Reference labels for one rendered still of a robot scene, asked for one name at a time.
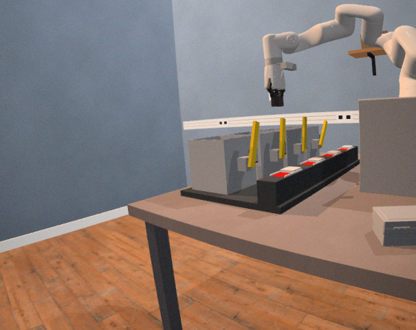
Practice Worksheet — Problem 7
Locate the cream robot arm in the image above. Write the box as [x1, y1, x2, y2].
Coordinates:
[263, 4, 416, 97]

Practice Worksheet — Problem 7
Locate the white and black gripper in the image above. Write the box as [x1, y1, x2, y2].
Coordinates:
[265, 64, 285, 107]

